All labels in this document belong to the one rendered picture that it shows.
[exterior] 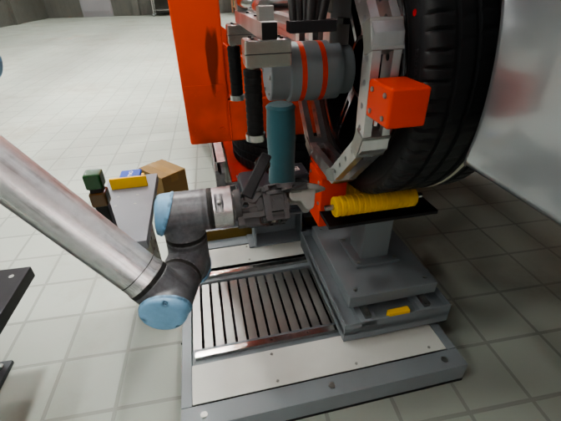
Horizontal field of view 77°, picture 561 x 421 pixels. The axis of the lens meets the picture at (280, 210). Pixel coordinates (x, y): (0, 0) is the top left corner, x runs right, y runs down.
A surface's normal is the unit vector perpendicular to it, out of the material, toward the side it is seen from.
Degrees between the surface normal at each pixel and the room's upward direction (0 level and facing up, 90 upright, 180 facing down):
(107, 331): 0
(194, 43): 90
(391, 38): 90
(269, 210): 46
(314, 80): 94
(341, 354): 0
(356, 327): 90
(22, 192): 66
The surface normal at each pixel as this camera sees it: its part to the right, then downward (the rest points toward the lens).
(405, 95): 0.22, 0.52
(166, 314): 0.00, 0.56
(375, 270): -0.02, -0.84
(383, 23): 0.15, -0.23
